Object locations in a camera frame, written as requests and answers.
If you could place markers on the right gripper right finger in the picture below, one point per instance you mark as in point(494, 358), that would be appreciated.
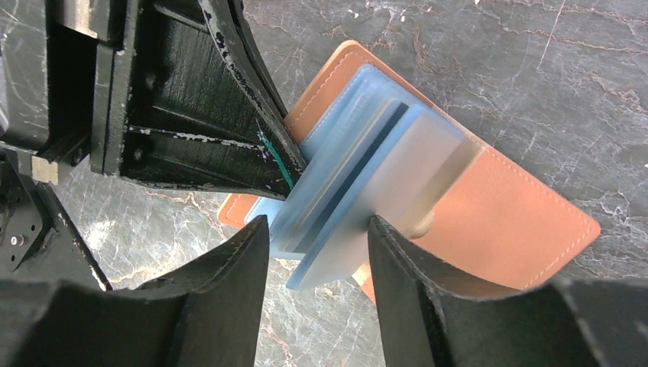
point(434, 314)

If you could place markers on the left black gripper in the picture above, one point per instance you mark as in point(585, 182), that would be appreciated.
point(169, 95)

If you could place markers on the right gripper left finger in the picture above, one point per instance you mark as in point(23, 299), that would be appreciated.
point(205, 313)

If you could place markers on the tan leather card holder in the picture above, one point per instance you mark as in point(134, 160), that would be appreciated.
point(496, 220)

